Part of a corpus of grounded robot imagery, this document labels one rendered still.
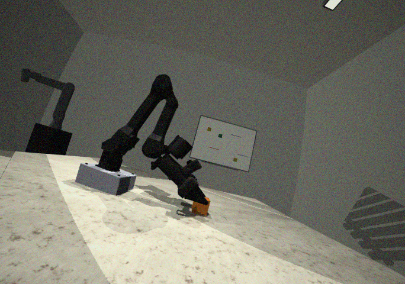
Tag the orange block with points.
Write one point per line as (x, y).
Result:
(200, 209)

